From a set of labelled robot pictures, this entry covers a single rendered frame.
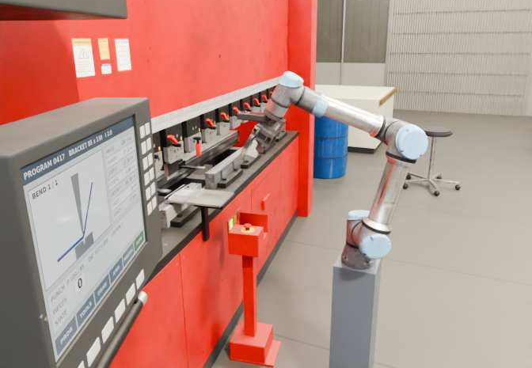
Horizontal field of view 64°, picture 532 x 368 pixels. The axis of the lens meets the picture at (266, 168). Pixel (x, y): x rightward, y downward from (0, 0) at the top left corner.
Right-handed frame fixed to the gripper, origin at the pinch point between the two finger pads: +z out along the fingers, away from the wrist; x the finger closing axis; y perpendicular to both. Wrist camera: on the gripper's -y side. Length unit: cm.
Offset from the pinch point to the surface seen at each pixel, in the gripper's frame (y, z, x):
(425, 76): 92, 3, 955
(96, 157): 0, -29, -94
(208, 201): -7.7, 38.6, 18.9
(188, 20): -63, -21, 42
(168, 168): -32, 37, 19
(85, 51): -54, -13, -31
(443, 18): 50, -122, 953
